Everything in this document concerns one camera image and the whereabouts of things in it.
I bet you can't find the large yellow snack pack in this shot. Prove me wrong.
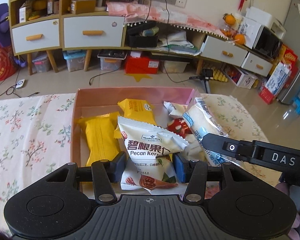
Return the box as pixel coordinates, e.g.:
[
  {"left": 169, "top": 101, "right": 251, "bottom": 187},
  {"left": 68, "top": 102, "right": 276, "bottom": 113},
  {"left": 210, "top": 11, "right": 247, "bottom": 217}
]
[{"left": 78, "top": 112, "right": 120, "bottom": 166}]

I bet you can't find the white pecan snack packet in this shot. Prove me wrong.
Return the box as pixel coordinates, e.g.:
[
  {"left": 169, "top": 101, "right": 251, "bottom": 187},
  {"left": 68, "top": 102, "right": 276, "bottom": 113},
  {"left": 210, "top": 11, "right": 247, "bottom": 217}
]
[{"left": 117, "top": 116, "right": 189, "bottom": 195}]

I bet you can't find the clear white pastry packet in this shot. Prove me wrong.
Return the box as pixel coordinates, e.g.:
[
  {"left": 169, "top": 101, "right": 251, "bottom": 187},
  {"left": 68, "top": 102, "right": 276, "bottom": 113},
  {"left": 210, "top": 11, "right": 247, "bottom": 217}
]
[{"left": 183, "top": 96, "right": 230, "bottom": 167}]

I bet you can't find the red candy packet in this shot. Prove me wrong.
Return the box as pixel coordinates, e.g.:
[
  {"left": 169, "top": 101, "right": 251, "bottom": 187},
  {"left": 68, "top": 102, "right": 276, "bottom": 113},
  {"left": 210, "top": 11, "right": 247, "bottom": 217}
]
[{"left": 167, "top": 118, "right": 192, "bottom": 138}]

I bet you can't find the right hand purple glove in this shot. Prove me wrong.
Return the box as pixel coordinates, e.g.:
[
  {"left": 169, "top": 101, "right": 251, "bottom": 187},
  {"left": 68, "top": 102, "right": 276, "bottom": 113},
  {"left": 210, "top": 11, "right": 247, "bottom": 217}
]
[{"left": 275, "top": 182, "right": 300, "bottom": 239}]

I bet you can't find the yellow snack pack in box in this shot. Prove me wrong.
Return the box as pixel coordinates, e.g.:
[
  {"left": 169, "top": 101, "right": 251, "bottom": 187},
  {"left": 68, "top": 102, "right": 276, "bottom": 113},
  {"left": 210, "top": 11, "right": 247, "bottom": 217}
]
[{"left": 117, "top": 99, "right": 157, "bottom": 125}]

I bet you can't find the pink silver cardboard box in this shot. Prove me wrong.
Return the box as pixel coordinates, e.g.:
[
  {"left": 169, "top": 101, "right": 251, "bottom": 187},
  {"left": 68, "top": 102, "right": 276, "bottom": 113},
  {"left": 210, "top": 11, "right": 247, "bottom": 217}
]
[{"left": 70, "top": 87, "right": 231, "bottom": 198}]

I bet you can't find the blue white milk carton box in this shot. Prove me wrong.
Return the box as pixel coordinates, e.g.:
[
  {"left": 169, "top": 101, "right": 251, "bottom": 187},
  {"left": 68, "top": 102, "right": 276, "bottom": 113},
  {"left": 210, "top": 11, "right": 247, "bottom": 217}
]
[{"left": 259, "top": 62, "right": 290, "bottom": 105}]

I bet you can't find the floral tablecloth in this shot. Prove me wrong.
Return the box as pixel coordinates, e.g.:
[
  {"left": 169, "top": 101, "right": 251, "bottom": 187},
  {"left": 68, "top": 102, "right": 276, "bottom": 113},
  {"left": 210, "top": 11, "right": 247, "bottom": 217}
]
[{"left": 0, "top": 93, "right": 269, "bottom": 237}]

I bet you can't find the silver refrigerator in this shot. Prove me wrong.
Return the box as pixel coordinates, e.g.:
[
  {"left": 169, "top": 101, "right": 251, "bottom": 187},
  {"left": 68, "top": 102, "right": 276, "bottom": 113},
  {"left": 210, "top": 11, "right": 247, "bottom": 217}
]
[{"left": 278, "top": 0, "right": 300, "bottom": 105}]

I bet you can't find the red gift bag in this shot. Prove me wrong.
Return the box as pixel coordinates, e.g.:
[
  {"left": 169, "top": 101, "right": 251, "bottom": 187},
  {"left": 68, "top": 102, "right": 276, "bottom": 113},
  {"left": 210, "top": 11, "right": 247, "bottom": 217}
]
[{"left": 0, "top": 45, "right": 17, "bottom": 81}]

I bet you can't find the pink cloth on cabinet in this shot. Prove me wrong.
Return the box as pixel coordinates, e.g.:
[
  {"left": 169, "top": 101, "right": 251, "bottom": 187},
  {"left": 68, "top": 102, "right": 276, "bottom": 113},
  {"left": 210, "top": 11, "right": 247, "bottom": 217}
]
[{"left": 107, "top": 2, "right": 227, "bottom": 39}]

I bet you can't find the wooden white drawer cabinet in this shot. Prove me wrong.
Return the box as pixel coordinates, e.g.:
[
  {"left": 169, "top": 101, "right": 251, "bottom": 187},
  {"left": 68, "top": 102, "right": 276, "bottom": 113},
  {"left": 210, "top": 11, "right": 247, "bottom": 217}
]
[{"left": 8, "top": 0, "right": 274, "bottom": 73}]

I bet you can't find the purple plush toy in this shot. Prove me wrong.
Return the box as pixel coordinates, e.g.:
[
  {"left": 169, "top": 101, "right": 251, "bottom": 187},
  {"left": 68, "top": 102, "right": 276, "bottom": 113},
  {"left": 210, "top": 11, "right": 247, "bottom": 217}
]
[{"left": 0, "top": 3, "right": 12, "bottom": 47}]

